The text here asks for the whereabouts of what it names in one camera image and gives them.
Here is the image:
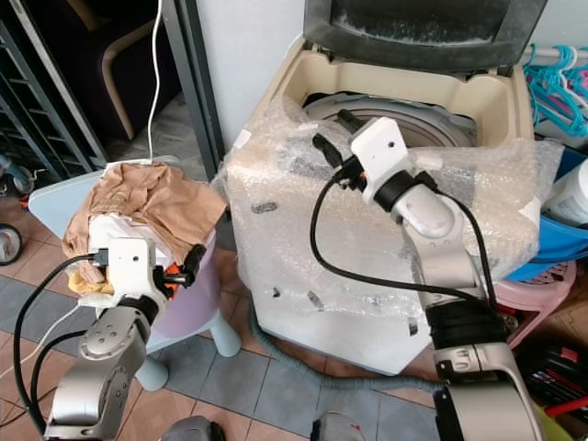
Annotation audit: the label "tan brown garment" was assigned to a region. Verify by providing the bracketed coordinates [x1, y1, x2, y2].
[61, 164, 226, 269]

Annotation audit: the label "dark washing machine lid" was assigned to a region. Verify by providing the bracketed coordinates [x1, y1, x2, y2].
[301, 0, 552, 76]

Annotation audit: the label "cream top-load washing machine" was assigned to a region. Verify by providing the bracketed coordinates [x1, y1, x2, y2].
[220, 37, 557, 379]

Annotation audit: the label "teal plastic clothes hangers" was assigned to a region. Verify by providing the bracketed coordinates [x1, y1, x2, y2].
[519, 41, 588, 141]

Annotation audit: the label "clear bubble wrap sheet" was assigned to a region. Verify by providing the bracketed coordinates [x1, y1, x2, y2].
[213, 96, 561, 324]

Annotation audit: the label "white garment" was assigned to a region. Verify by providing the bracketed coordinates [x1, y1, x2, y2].
[87, 216, 148, 263]

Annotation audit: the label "yellow garment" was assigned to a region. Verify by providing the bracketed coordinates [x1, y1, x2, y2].
[66, 262, 119, 300]

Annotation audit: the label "pale blue plastic stool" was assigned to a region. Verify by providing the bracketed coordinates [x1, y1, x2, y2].
[26, 158, 243, 391]

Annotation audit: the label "grey left robot foot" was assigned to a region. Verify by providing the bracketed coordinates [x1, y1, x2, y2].
[161, 415, 226, 441]

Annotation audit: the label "grey robot foot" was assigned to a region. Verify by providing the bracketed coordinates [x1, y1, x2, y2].
[161, 415, 226, 441]
[308, 412, 378, 441]

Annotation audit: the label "blue stroller with grey wheel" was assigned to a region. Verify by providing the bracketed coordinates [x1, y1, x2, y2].
[0, 152, 27, 267]

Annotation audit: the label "blue plastic basin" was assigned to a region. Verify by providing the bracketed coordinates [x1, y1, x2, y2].
[503, 145, 588, 282]

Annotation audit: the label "grey right robot foot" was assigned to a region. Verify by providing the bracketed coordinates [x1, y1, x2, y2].
[308, 412, 378, 441]

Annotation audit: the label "dark armchair with wooden arm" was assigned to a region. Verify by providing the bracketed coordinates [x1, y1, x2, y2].
[46, 0, 162, 143]

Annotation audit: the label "pink plastic stool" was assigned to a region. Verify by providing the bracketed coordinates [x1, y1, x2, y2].
[492, 260, 582, 350]

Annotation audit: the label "white plastic bottle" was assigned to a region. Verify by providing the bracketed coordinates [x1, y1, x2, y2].
[544, 158, 588, 228]

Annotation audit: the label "dark metal folding gate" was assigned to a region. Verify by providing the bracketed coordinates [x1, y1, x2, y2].
[0, 0, 97, 185]

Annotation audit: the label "red and black tool case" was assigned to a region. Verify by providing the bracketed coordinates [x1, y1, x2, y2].
[513, 342, 588, 422]

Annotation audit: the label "yellow-green plastic item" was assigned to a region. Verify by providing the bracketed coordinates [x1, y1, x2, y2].
[537, 409, 575, 441]

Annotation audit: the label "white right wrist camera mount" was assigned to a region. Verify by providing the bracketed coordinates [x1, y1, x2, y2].
[349, 116, 414, 207]

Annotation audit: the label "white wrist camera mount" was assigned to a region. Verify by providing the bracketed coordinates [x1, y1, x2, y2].
[349, 116, 414, 207]
[94, 237, 173, 311]

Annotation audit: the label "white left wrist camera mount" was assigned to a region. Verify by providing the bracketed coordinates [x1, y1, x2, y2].
[94, 237, 173, 311]

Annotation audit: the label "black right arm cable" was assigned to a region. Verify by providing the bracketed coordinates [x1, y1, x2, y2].
[309, 175, 506, 309]

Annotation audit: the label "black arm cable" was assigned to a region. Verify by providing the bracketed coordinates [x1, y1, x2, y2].
[309, 175, 506, 309]
[13, 253, 111, 437]

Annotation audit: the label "thin white floor cable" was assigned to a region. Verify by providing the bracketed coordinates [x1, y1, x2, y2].
[0, 301, 85, 387]

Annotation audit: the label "dark grey door frame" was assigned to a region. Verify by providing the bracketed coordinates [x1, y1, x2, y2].
[161, 0, 226, 185]

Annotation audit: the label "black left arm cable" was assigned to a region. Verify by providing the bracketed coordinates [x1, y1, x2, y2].
[13, 253, 111, 437]

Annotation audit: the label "white hanging cable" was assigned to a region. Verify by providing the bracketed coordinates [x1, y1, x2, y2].
[145, 0, 164, 164]

